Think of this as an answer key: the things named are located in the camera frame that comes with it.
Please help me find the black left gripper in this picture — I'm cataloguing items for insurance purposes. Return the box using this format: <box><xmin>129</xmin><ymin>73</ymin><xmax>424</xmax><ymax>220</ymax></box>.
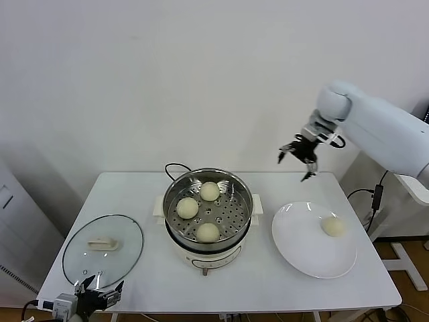
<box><xmin>74</xmin><ymin>274</ymin><xmax>125</xmax><ymax>316</ymax></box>

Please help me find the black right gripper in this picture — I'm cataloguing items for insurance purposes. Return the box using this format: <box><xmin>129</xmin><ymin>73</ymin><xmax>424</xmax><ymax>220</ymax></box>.
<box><xmin>276</xmin><ymin>132</ymin><xmax>319</xmax><ymax>183</ymax></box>

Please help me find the glass lid with cream handle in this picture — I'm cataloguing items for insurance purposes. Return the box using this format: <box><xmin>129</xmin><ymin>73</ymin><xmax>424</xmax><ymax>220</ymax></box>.
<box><xmin>62</xmin><ymin>214</ymin><xmax>145</xmax><ymax>290</ymax></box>

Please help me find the white steamed baozi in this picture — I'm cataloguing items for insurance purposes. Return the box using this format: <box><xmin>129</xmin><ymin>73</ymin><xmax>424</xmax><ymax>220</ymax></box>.
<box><xmin>320</xmin><ymin>216</ymin><xmax>346</xmax><ymax>237</ymax></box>
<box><xmin>196</xmin><ymin>222</ymin><xmax>221</xmax><ymax>244</ymax></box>
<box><xmin>175</xmin><ymin>197</ymin><xmax>199</xmax><ymax>219</ymax></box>
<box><xmin>200</xmin><ymin>181</ymin><xmax>221</xmax><ymax>203</ymax></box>

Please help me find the stainless steel steamer basket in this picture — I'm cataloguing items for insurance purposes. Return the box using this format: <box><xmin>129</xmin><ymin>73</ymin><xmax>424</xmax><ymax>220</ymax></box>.
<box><xmin>162</xmin><ymin>168</ymin><xmax>253</xmax><ymax>243</ymax></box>

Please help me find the white round plate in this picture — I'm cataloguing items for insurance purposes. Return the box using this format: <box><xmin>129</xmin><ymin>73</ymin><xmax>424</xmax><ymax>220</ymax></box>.
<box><xmin>271</xmin><ymin>201</ymin><xmax>358</xmax><ymax>279</ymax></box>

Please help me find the black power adapter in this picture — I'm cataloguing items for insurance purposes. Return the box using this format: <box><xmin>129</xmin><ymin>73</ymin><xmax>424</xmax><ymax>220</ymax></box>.
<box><xmin>371</xmin><ymin>182</ymin><xmax>383</xmax><ymax>211</ymax></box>

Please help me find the white cabinet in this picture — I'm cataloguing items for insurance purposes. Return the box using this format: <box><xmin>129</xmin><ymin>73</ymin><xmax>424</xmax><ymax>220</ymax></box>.
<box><xmin>0</xmin><ymin>160</ymin><xmax>66</xmax><ymax>296</ymax></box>

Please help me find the white electric cooker pot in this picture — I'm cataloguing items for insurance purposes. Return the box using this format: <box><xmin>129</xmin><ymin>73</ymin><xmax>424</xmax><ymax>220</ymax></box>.
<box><xmin>153</xmin><ymin>193</ymin><xmax>264</xmax><ymax>278</ymax></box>

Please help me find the black hanging adapter cable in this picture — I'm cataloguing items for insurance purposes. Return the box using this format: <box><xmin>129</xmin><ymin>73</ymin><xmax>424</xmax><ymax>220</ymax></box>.
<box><xmin>365</xmin><ymin>209</ymin><xmax>377</xmax><ymax>234</ymax></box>

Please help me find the black cooker power cable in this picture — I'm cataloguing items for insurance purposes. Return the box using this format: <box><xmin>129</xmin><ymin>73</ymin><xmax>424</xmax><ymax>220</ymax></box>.
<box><xmin>164</xmin><ymin>163</ymin><xmax>192</xmax><ymax>184</ymax></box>

